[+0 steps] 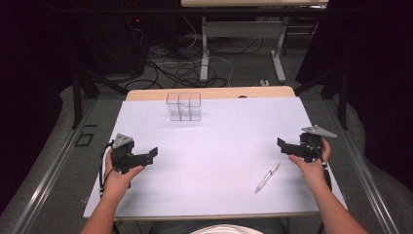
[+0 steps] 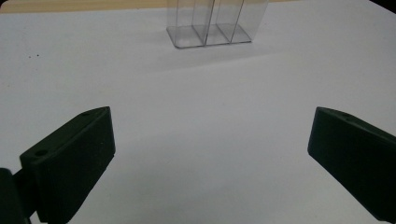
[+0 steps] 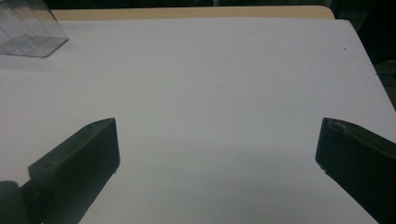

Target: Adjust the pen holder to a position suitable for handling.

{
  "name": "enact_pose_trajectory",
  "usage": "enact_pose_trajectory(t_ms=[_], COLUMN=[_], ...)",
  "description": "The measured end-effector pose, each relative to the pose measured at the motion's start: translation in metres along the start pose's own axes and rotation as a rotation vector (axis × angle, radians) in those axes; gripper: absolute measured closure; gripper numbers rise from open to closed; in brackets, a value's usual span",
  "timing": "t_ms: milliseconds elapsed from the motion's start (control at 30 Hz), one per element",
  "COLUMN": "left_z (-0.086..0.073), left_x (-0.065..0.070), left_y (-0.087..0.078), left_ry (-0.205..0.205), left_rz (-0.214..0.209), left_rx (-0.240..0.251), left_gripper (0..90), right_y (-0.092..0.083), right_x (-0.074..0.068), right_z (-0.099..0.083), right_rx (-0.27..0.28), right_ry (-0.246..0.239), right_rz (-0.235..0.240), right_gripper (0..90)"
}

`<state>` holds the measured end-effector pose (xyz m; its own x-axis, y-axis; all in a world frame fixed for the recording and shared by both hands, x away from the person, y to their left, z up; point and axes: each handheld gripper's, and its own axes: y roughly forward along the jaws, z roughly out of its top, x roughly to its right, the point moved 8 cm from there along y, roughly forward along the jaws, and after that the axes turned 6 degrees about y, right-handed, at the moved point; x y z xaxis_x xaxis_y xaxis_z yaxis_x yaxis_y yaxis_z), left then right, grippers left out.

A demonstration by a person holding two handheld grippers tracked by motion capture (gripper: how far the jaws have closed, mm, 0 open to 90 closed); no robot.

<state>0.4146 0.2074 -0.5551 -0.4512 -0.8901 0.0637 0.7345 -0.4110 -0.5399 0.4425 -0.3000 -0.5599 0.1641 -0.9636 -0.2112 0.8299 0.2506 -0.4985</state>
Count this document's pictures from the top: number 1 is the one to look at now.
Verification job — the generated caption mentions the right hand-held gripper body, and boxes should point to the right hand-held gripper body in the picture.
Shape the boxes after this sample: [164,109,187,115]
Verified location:
[296,124,339,164]

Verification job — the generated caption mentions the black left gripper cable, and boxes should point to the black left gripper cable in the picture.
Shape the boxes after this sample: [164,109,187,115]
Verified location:
[98,140,115,198]

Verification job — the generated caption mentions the clear plastic compartment organizer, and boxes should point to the clear plastic compartment organizer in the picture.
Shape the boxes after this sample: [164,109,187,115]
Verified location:
[166,92,203,123]

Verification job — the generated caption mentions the person's right hand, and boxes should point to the person's right hand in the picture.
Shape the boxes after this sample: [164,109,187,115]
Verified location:
[287,137,332,187]

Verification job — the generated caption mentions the white table mat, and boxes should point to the white table mat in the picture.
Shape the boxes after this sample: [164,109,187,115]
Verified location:
[83,96,349,219]

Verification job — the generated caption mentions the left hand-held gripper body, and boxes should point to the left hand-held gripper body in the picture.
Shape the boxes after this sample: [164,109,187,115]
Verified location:
[110,133,154,176]

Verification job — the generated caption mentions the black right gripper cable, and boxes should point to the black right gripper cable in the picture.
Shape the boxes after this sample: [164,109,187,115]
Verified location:
[306,139,334,193]

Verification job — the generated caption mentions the black computer tower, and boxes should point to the black computer tower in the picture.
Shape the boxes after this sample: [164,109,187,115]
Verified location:
[96,14,151,78]

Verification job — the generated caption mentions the person's white shirt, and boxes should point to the person's white shirt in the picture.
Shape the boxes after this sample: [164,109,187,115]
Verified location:
[189,224,265,234]

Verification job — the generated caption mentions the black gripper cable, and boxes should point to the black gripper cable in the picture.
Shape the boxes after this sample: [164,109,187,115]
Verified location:
[98,140,115,198]
[306,139,334,193]

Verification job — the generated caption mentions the white desk with metal legs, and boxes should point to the white desk with metal legs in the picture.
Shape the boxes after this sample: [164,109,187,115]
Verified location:
[180,0,329,84]

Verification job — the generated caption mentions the person's left hand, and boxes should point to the person's left hand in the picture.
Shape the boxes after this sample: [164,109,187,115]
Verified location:
[102,157,145,200]

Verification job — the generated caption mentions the person's grey pants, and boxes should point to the person's grey pants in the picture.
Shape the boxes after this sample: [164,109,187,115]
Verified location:
[148,219,288,234]

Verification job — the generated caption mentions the silver pen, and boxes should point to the silver pen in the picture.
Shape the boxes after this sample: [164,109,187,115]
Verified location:
[254,161,282,195]

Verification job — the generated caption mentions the tangle of black floor cables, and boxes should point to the tangle of black floor cables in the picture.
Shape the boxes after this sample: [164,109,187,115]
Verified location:
[124,35,265,92]

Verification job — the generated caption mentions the white floor cable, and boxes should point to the white floor cable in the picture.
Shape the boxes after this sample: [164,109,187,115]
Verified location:
[181,16,236,88]

